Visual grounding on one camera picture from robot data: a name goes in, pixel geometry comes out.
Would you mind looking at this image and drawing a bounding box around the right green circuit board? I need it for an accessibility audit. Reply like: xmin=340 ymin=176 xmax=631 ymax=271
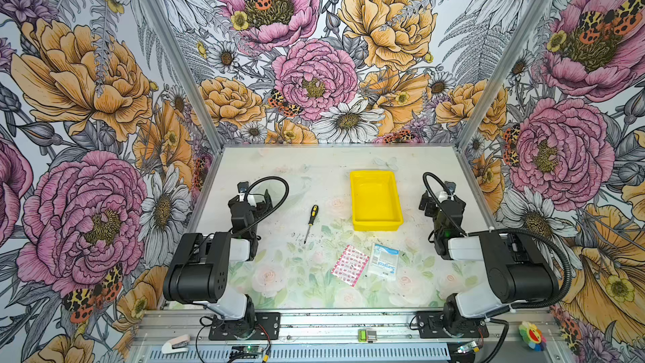
xmin=455 ymin=340 xmax=480 ymax=354

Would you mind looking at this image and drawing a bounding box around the white blue packet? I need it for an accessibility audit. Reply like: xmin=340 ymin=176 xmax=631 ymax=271
xmin=367 ymin=244 xmax=401 ymax=282

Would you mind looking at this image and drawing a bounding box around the small green display module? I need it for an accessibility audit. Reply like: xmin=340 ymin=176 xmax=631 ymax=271
xmin=358 ymin=329 xmax=378 ymax=343

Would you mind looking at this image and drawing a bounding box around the yellow plastic bin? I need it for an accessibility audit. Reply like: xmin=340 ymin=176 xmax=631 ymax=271
xmin=349 ymin=170 xmax=404 ymax=232

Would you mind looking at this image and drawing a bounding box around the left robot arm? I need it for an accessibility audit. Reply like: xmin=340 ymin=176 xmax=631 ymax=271
xmin=162 ymin=181 xmax=273 ymax=325

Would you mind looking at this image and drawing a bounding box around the black yellow screwdriver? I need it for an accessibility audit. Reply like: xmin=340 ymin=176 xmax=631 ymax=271
xmin=303 ymin=204 xmax=319 ymax=244

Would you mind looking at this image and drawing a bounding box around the white stapler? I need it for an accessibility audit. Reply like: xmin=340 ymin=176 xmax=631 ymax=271
xmin=161 ymin=334 xmax=191 ymax=355

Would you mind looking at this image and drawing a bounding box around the pink patterned packet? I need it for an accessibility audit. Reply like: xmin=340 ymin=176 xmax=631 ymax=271
xmin=331 ymin=245 xmax=370 ymax=287

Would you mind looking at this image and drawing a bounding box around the green circuit board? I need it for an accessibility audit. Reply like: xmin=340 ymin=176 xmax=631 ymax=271
xmin=228 ymin=346 xmax=271 ymax=362
xmin=455 ymin=340 xmax=480 ymax=354

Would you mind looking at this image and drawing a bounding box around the colourful round toy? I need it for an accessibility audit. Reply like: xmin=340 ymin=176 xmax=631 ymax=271
xmin=518 ymin=321 xmax=546 ymax=351

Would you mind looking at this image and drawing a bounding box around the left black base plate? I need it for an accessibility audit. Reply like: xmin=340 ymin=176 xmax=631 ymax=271
xmin=208 ymin=313 xmax=282 ymax=341

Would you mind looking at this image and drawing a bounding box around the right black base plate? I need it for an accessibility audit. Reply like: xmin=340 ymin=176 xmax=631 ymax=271
xmin=409 ymin=311 xmax=490 ymax=339

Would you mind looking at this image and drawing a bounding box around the aluminium front rail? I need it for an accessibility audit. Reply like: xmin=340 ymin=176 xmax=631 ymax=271
xmin=128 ymin=309 xmax=575 ymax=362

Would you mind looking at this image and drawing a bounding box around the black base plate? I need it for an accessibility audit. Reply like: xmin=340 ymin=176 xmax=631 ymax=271
xmin=208 ymin=313 xmax=282 ymax=341
xmin=409 ymin=311 xmax=490 ymax=339

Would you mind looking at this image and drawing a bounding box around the left green circuit board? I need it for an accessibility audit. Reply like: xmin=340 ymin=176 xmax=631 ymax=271
xmin=228 ymin=346 xmax=271 ymax=362

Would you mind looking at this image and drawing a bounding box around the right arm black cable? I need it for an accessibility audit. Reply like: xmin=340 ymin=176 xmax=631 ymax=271
xmin=422 ymin=171 xmax=573 ymax=311

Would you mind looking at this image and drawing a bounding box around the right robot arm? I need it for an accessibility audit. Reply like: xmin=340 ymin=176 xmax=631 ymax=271
xmin=418 ymin=171 xmax=573 ymax=337

